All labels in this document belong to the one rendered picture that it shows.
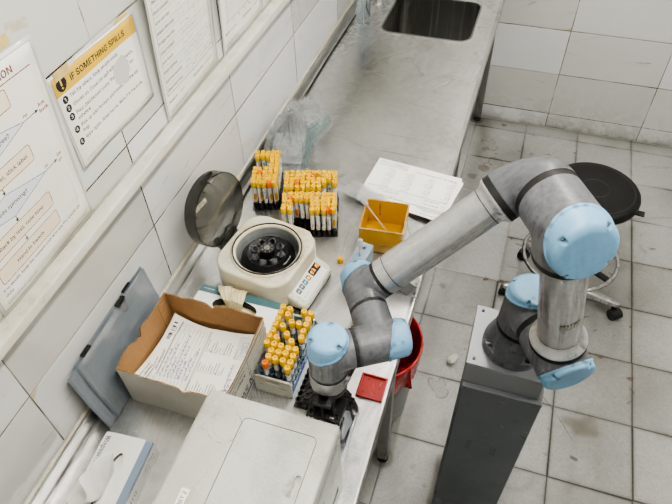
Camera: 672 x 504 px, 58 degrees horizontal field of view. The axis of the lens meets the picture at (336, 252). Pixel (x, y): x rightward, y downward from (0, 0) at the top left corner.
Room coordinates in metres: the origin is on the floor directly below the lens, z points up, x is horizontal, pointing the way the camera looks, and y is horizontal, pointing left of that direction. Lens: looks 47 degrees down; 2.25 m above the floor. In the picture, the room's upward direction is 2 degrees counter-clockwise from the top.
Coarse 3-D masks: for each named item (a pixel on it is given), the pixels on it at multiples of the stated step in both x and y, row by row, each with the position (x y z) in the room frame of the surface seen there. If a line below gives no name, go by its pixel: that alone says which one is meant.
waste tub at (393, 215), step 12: (372, 204) 1.38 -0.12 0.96; (384, 204) 1.37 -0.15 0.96; (396, 204) 1.37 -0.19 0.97; (408, 204) 1.36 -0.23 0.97; (372, 216) 1.38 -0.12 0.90; (384, 216) 1.37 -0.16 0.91; (396, 216) 1.36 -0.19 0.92; (360, 228) 1.26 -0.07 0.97; (372, 228) 1.35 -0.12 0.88; (396, 228) 1.35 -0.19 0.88; (372, 240) 1.25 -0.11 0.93; (384, 240) 1.25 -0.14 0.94; (396, 240) 1.24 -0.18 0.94; (384, 252) 1.25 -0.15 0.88
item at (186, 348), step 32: (160, 320) 0.96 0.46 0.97; (192, 320) 0.98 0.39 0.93; (224, 320) 0.95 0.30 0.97; (256, 320) 0.92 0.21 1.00; (128, 352) 0.83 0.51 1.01; (160, 352) 0.88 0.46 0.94; (192, 352) 0.88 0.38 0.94; (224, 352) 0.87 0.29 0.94; (256, 352) 0.85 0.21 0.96; (128, 384) 0.78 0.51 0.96; (160, 384) 0.74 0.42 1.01; (192, 384) 0.78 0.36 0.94; (224, 384) 0.78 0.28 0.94; (192, 416) 0.73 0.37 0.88
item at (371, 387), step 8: (368, 376) 0.82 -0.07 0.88; (376, 376) 0.82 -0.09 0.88; (360, 384) 0.80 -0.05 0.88; (368, 384) 0.80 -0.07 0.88; (376, 384) 0.80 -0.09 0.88; (384, 384) 0.80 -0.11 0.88; (360, 392) 0.78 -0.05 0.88; (368, 392) 0.78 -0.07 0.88; (376, 392) 0.78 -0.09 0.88; (384, 392) 0.78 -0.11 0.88; (376, 400) 0.75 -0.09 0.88
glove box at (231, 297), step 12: (204, 288) 1.08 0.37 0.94; (216, 288) 1.08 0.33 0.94; (228, 288) 1.06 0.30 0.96; (204, 300) 1.04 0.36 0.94; (216, 300) 1.04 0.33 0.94; (228, 300) 1.02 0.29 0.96; (240, 300) 1.02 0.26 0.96; (252, 300) 1.03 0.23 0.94; (264, 300) 1.03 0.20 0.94; (252, 312) 1.01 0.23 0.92; (264, 312) 0.99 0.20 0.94; (276, 312) 0.99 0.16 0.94
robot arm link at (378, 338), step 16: (368, 304) 0.71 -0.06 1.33; (384, 304) 0.71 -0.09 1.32; (352, 320) 0.70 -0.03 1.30; (368, 320) 0.67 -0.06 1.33; (384, 320) 0.67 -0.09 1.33; (400, 320) 0.67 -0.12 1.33; (352, 336) 0.63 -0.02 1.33; (368, 336) 0.63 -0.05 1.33; (384, 336) 0.63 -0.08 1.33; (400, 336) 0.63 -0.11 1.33; (368, 352) 0.61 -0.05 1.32; (384, 352) 0.61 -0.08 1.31; (400, 352) 0.62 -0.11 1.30
